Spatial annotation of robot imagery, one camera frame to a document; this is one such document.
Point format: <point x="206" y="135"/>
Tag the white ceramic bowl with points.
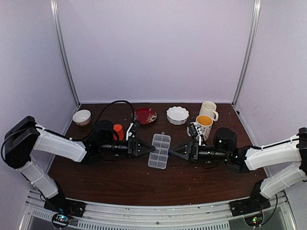
<point x="82" y="118"/>

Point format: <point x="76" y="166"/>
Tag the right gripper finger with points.
<point x="183" y="155"/>
<point x="180" y="149"/>

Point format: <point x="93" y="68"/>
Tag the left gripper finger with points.
<point x="146" y="147"/>
<point x="145" y="151"/>

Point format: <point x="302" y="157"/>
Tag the white scalloped bowl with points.
<point x="177" y="115"/>

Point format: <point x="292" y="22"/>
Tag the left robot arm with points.
<point x="28" y="136"/>

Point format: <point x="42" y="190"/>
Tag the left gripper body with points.
<point x="131" y="145"/>

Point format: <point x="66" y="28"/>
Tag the red floral plate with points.
<point x="144" y="115"/>

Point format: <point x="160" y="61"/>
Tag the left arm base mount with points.
<point x="60" y="204"/>

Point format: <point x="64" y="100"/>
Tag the orange pill bottle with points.
<point x="119" y="130"/>

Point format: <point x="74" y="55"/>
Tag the left aluminium frame post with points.
<point x="63" y="53"/>

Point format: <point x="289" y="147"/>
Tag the aluminium frame post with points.
<point x="63" y="53"/>
<point x="255" y="19"/>

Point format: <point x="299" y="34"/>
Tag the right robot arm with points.
<point x="249" y="158"/>

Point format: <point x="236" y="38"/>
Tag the front aluminium rail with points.
<point x="210" y="216"/>

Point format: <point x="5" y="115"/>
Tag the white floral mug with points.
<point x="203" y="125"/>

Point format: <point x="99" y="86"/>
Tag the cream ribbed mug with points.
<point x="209" y="108"/>

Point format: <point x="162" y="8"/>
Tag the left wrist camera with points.
<point x="132" y="130"/>

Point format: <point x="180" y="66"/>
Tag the left round circuit board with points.
<point x="60" y="221"/>

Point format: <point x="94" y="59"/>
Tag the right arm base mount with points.
<point x="254" y="203"/>

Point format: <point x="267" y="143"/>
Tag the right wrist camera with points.
<point x="195" y="133"/>

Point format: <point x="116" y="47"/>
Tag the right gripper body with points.
<point x="194" y="146"/>

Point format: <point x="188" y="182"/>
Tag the right round circuit board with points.
<point x="254" y="220"/>

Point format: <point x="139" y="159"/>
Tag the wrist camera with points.
<point x="132" y="130"/>
<point x="195" y="133"/>

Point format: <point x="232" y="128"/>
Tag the right aluminium frame post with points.
<point x="255" y="19"/>

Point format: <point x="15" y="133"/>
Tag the round circuit board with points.
<point x="60" y="221"/>
<point x="254" y="220"/>

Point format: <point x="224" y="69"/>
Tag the clear plastic pill organizer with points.
<point x="159" y="156"/>

